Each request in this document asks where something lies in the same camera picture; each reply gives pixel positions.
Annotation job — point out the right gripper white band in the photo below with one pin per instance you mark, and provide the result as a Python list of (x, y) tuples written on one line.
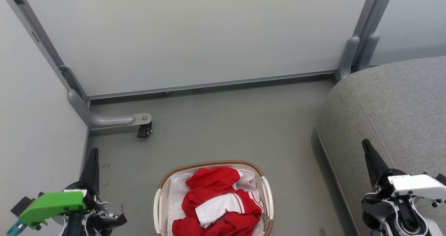
[(418, 185)]

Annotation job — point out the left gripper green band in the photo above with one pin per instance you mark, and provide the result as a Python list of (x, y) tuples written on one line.
[(52, 204)]

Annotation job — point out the plain red garment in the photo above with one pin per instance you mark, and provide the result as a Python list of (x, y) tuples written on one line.
[(212, 178)]

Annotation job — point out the red shorts white stripe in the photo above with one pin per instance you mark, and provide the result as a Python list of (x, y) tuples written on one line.
[(240, 222)]

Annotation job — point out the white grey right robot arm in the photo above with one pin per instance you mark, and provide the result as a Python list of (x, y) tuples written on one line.
[(370, 213)]

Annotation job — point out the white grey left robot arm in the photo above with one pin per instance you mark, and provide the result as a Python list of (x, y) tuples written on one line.
[(94, 229)]

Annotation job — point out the grey fabric sofa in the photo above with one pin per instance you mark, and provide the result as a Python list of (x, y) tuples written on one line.
[(400, 100)]

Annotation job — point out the grey partition foot bar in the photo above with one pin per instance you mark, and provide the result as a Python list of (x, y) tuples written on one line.
[(104, 120)]

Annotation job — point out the black caster wheel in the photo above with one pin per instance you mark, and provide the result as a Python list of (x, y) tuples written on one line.
[(144, 131)]

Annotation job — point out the red and white garment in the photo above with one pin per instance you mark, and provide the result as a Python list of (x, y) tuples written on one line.
[(177, 194)]

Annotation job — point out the white laundry basket wicker rim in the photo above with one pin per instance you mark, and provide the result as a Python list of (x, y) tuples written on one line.
[(266, 197)]

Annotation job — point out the grey partition post with feet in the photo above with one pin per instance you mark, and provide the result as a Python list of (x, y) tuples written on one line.
[(366, 20)]

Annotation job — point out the grey partition base rail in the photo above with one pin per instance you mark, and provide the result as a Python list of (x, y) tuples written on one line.
[(209, 84)]

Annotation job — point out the grey partition post with hinge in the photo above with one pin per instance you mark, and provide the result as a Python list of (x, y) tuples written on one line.
[(35, 30)]

